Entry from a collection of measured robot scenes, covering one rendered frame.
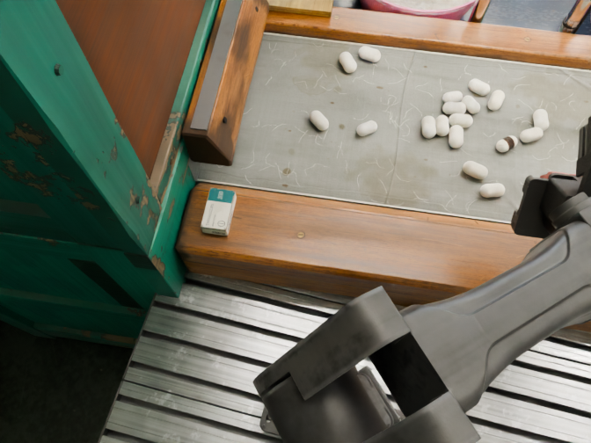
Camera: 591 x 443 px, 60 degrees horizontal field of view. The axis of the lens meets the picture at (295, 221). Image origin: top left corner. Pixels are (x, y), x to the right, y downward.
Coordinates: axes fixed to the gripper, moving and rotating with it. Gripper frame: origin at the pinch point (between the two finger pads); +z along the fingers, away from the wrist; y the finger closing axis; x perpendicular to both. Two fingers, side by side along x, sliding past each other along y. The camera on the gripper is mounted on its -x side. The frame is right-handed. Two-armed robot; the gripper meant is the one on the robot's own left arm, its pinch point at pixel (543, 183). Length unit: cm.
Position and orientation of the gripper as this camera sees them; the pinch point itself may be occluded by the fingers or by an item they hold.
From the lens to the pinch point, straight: 68.4
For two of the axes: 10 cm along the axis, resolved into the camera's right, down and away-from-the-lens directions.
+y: -9.9, -1.4, 0.7
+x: -0.9, 9.0, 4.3
